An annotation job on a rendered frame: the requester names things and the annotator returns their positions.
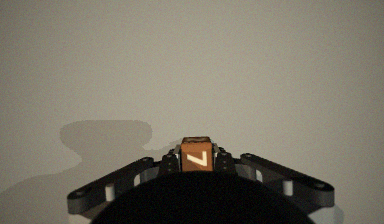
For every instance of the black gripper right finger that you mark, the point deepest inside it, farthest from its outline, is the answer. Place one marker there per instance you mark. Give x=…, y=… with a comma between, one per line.
x=314, y=197

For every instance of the brown number cube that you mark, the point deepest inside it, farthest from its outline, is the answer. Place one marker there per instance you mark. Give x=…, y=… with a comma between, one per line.
x=196, y=154

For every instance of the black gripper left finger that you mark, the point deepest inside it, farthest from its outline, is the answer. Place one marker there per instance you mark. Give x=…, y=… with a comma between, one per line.
x=86, y=202

